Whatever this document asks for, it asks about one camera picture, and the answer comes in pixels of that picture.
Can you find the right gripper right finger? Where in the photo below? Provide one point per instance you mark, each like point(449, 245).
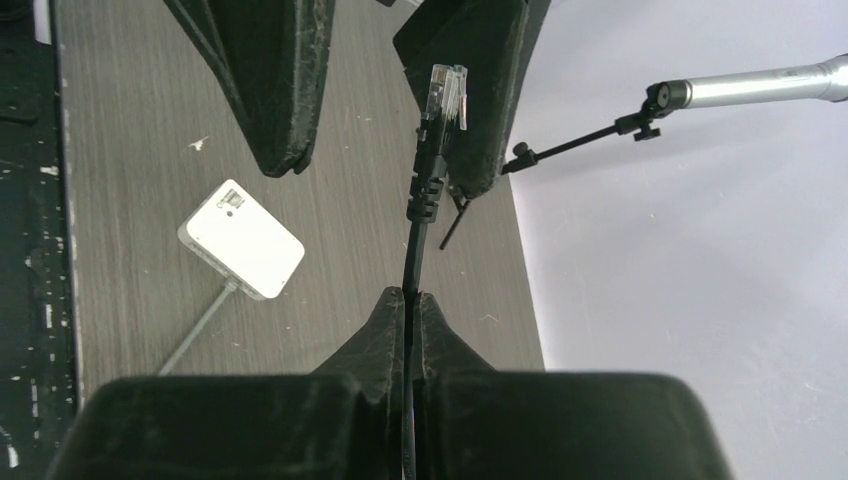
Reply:
point(438, 349)

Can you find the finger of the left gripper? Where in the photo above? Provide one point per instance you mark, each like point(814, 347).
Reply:
point(494, 40)
point(270, 59)

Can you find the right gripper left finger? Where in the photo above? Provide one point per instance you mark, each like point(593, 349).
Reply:
point(367, 443)

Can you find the white network switch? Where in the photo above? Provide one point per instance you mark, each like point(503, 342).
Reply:
point(233, 233)

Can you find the black tripod stand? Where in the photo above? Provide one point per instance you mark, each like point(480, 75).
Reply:
point(446, 114)

